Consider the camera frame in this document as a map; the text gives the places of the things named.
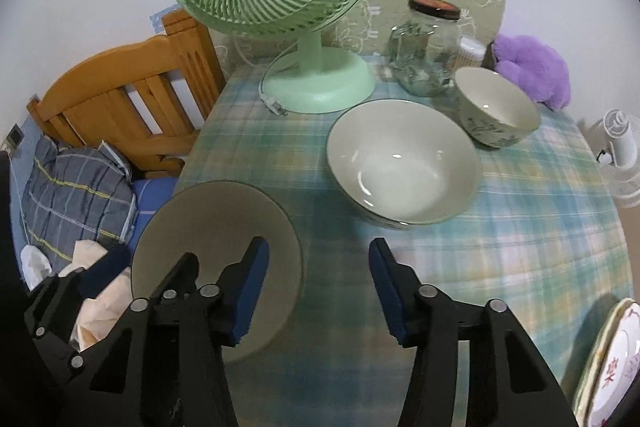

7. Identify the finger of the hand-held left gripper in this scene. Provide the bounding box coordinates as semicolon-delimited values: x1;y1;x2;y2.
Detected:
24;245;132;384
149;252;201;309

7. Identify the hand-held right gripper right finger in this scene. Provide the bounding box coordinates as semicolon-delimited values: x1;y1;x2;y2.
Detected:
368;237;577;427

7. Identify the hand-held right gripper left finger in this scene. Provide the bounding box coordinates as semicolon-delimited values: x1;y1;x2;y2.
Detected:
60;236;271;427

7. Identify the grey floral ceramic bowl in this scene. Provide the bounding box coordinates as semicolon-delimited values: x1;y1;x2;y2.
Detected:
453;66;542;150
326;99;482;231
130;179;304;364

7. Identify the scalloped yellow floral plate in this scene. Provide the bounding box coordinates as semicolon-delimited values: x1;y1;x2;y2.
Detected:
572;297;627;414

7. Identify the small purple floral plate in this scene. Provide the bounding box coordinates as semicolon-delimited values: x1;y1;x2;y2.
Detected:
586;301;640;427

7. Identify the peach cloth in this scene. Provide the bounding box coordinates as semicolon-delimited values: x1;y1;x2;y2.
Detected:
57;239;151;354

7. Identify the blue bed sheet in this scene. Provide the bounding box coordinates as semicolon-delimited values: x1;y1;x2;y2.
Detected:
131;177;177;234

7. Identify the grey plaid pillow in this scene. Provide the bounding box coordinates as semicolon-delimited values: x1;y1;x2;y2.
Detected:
22;138;139;274

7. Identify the orange wooden headboard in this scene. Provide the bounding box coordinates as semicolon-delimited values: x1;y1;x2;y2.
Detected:
26;9;227;180

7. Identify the light blue paper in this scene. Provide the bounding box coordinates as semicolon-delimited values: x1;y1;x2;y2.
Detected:
149;4;187;36

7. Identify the small white container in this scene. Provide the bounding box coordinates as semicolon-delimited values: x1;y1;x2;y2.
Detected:
460;36;489;68

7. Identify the glass jar with dark lid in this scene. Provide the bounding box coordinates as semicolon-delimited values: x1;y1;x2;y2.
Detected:
400;0;464;98

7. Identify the purple plush toy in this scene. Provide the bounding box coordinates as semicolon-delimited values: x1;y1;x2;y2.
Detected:
492;34;571;110

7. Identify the white fan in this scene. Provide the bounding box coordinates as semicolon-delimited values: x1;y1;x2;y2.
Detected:
586;108;640;208

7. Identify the thin white cable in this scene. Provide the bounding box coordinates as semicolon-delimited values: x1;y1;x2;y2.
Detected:
9;154;31;258

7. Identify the wall outlet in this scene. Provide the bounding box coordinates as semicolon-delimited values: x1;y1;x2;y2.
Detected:
4;124;26;152

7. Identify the green fan power cable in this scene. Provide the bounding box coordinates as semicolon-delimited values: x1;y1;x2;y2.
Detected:
257;41;302;116

